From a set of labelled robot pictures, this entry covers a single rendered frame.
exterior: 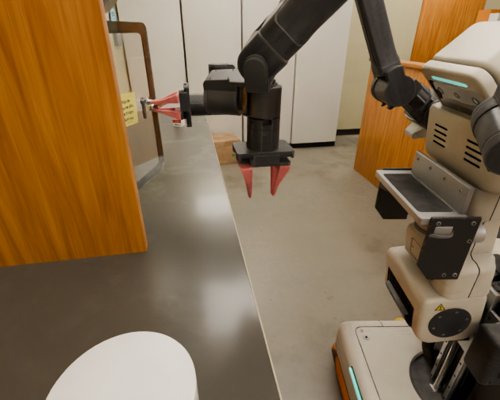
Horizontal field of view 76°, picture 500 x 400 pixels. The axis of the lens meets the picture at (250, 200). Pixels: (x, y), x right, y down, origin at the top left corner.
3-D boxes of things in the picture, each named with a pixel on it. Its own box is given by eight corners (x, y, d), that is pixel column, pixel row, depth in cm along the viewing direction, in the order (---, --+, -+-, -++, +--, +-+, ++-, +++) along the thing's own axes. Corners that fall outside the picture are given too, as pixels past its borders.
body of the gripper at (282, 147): (232, 151, 60) (231, 111, 56) (284, 148, 62) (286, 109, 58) (237, 164, 54) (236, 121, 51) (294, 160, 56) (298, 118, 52)
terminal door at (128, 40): (109, 214, 74) (62, 18, 56) (163, 166, 101) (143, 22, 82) (113, 215, 74) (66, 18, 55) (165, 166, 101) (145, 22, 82)
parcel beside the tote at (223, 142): (206, 166, 360) (204, 142, 347) (202, 157, 388) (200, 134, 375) (241, 163, 371) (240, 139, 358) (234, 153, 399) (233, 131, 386)
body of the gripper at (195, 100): (181, 82, 83) (209, 82, 84) (185, 121, 88) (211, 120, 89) (180, 86, 78) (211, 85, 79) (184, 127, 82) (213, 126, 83)
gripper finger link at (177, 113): (150, 87, 83) (186, 86, 84) (154, 115, 86) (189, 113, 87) (147, 92, 77) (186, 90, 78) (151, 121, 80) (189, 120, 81)
